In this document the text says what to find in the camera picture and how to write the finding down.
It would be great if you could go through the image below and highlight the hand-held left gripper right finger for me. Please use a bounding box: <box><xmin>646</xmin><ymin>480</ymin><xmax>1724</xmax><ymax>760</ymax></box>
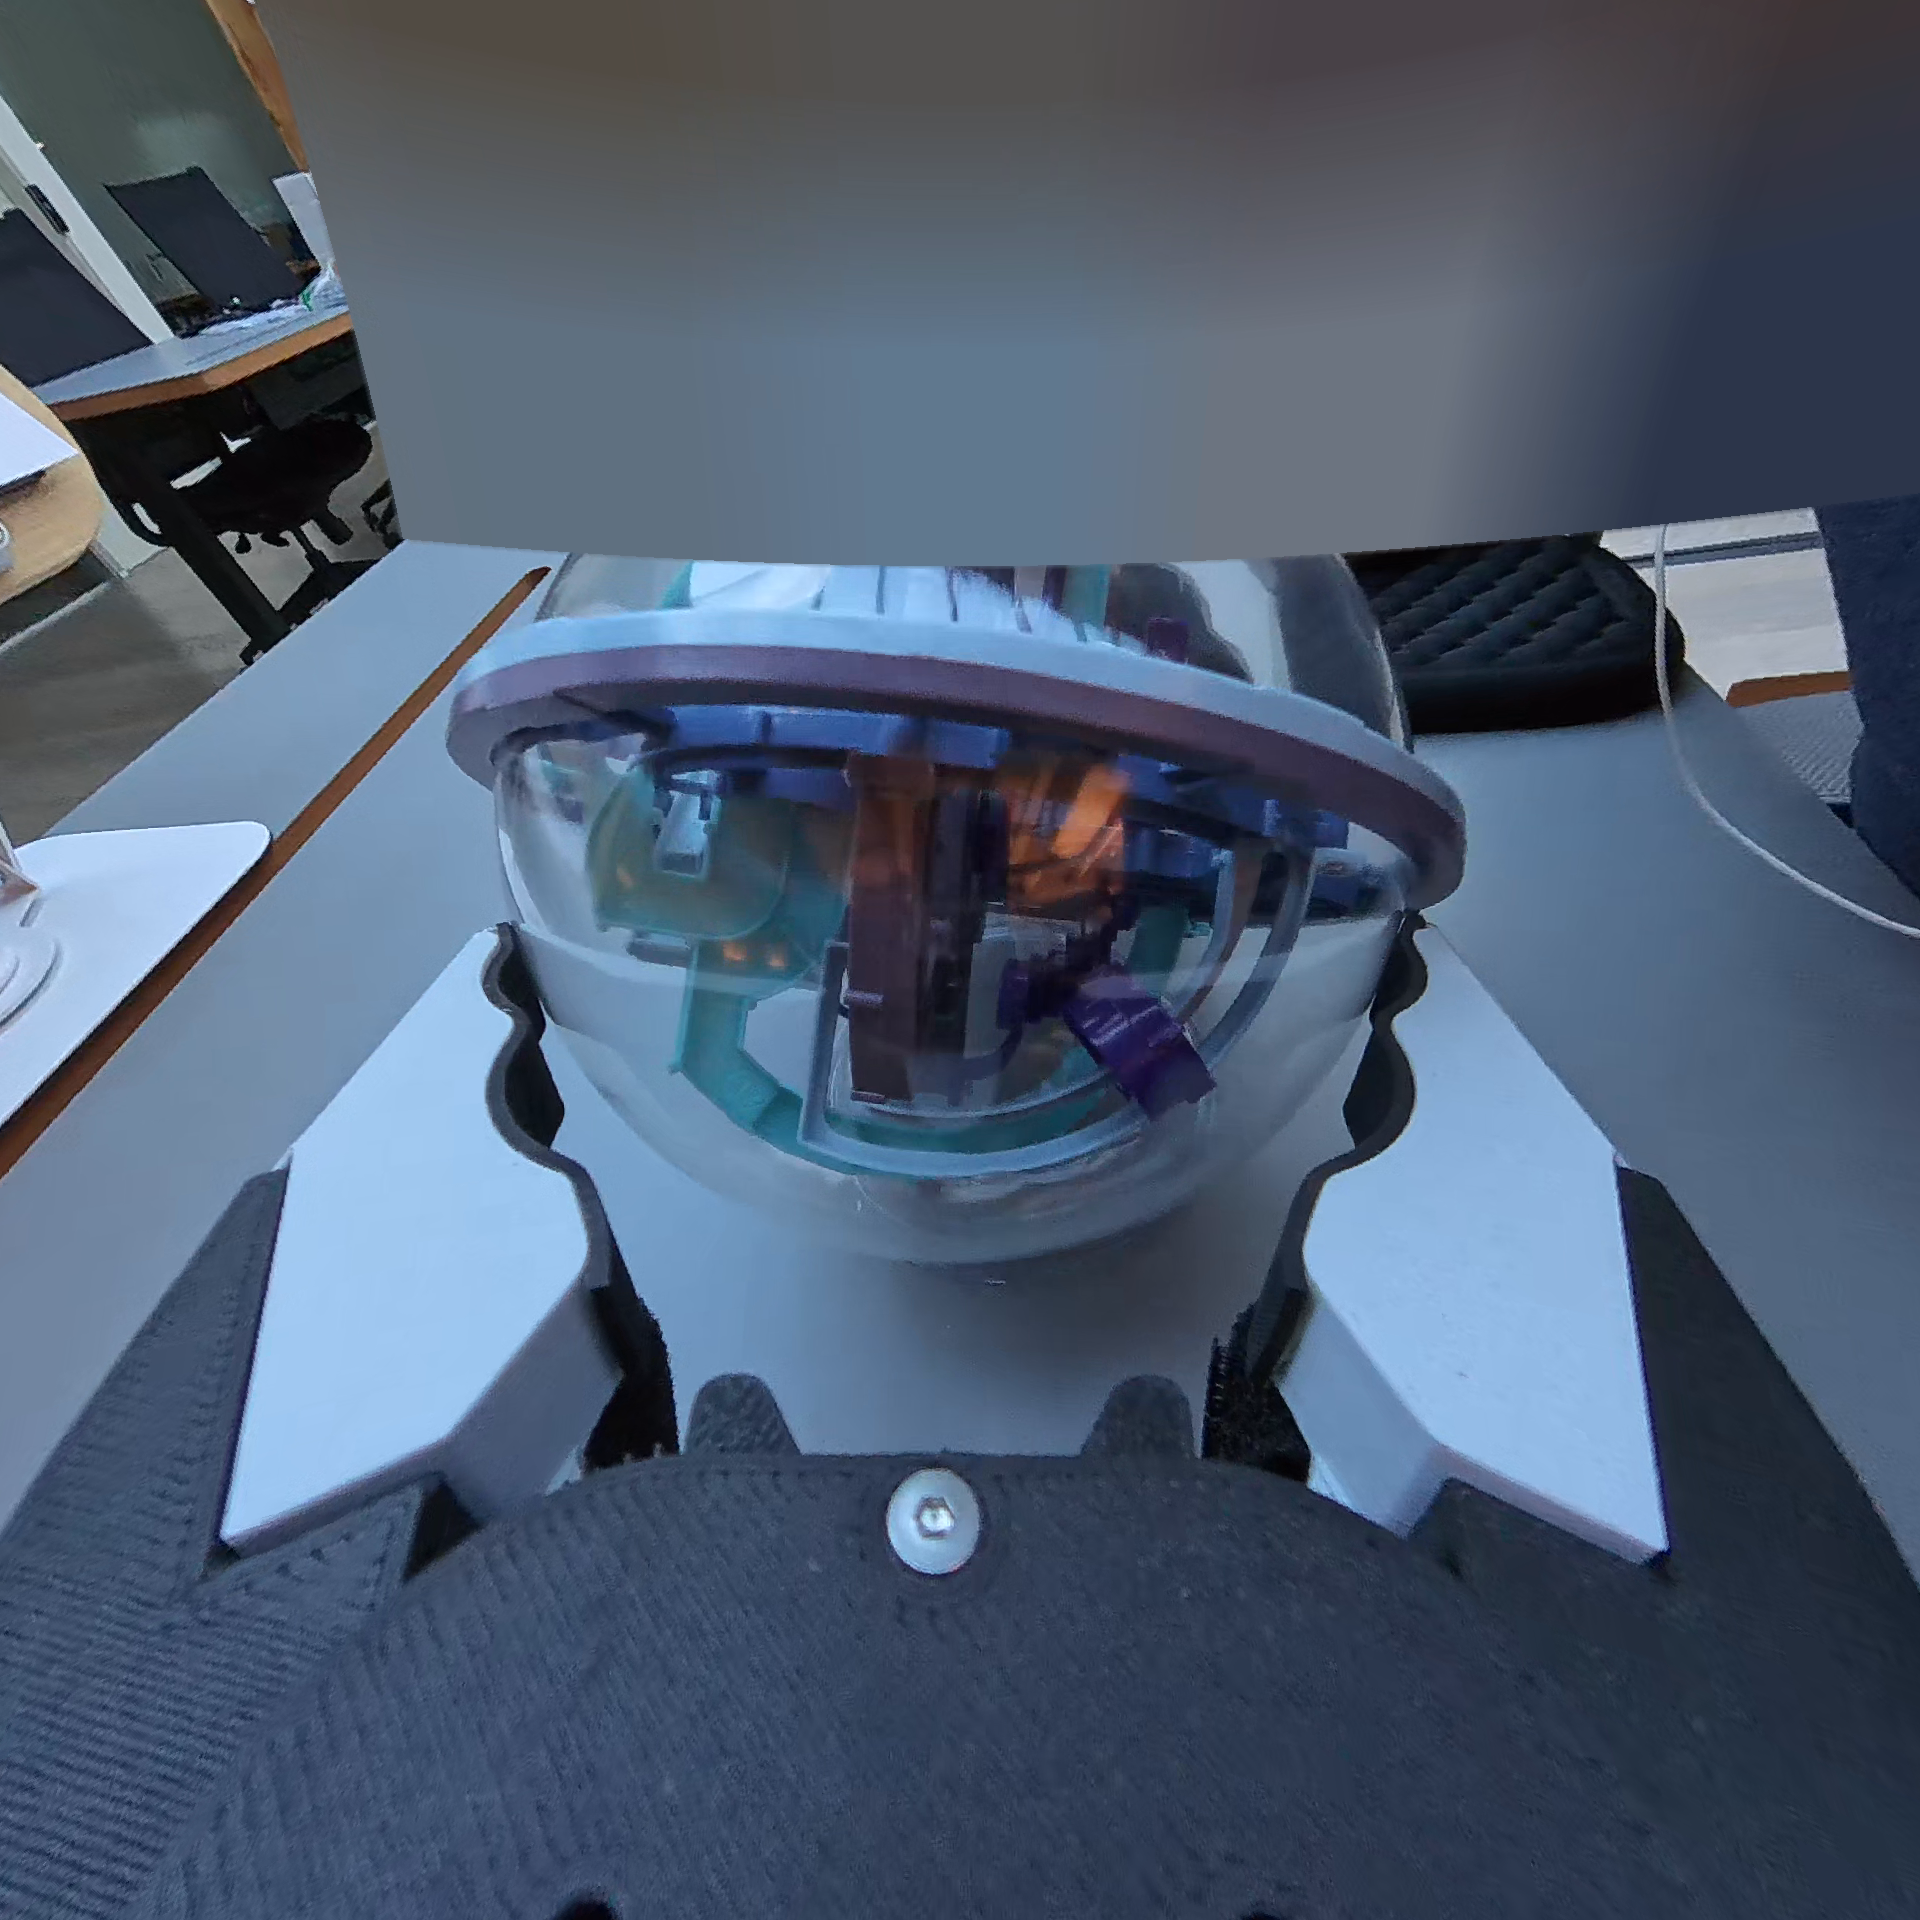
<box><xmin>1196</xmin><ymin>913</ymin><xmax>1674</xmax><ymax>1565</ymax></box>

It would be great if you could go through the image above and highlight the white display stand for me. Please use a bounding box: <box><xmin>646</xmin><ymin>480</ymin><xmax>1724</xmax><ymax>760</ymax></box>
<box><xmin>0</xmin><ymin>821</ymin><xmax>274</xmax><ymax>1124</ymax></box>

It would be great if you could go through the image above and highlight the black monitor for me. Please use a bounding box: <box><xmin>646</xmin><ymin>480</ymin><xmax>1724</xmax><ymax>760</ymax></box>
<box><xmin>0</xmin><ymin>209</ymin><xmax>154</xmax><ymax>392</ymax></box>
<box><xmin>106</xmin><ymin>166</ymin><xmax>309</xmax><ymax>306</ymax></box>

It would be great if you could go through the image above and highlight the white instruction sheet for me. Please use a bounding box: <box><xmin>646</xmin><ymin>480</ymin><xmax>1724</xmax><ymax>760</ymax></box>
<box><xmin>0</xmin><ymin>399</ymin><xmax>78</xmax><ymax>495</ymax></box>

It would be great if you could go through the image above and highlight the wooden display board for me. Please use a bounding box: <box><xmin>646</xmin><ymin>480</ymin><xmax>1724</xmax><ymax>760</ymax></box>
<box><xmin>0</xmin><ymin>364</ymin><xmax>106</xmax><ymax>609</ymax></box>

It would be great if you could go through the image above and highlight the white cable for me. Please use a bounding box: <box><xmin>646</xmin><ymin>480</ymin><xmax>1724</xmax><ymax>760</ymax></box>
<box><xmin>1651</xmin><ymin>517</ymin><xmax>1920</xmax><ymax>942</ymax></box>

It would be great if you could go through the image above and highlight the clear sphere maze ball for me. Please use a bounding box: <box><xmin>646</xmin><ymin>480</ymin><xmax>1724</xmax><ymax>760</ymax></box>
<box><xmin>450</xmin><ymin>548</ymin><xmax>1464</xmax><ymax>1269</ymax></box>

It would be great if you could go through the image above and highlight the wood top desk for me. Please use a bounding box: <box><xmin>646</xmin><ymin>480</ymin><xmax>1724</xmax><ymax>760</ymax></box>
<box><xmin>27</xmin><ymin>306</ymin><xmax>369</xmax><ymax>666</ymax></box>

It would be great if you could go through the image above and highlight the black office chair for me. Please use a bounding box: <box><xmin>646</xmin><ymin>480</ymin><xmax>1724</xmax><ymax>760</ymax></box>
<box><xmin>125</xmin><ymin>409</ymin><xmax>379</xmax><ymax>600</ymax></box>

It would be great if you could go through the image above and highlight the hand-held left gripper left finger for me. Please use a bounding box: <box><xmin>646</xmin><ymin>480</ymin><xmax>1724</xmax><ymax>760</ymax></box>
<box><xmin>220</xmin><ymin>924</ymin><xmax>678</xmax><ymax>1555</ymax></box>

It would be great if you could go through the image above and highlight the dark blue cloth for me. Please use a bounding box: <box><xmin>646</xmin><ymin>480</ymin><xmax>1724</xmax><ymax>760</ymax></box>
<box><xmin>1818</xmin><ymin>490</ymin><xmax>1920</xmax><ymax>902</ymax></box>

